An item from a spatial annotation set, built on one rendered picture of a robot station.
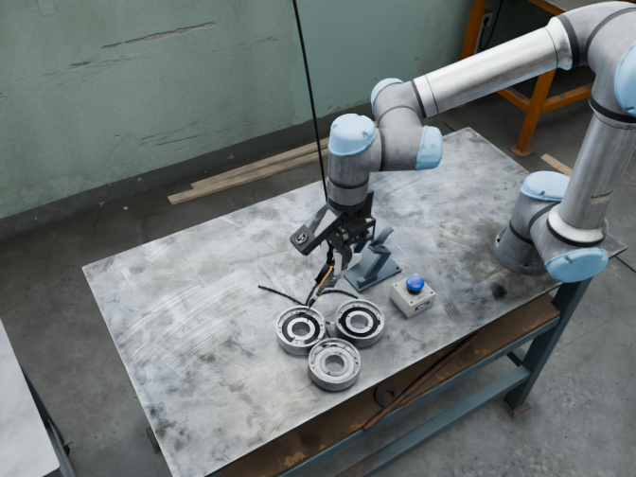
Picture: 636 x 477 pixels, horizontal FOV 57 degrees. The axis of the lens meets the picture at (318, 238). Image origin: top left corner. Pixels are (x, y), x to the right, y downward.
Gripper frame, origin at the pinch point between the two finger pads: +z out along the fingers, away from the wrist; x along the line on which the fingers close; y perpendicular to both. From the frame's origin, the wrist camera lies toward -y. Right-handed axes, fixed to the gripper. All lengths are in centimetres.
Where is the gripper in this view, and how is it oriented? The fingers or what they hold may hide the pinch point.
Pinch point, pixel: (331, 271)
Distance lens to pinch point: 122.1
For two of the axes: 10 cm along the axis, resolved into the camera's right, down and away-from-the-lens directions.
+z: -0.3, 7.0, 7.1
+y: 8.3, -3.8, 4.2
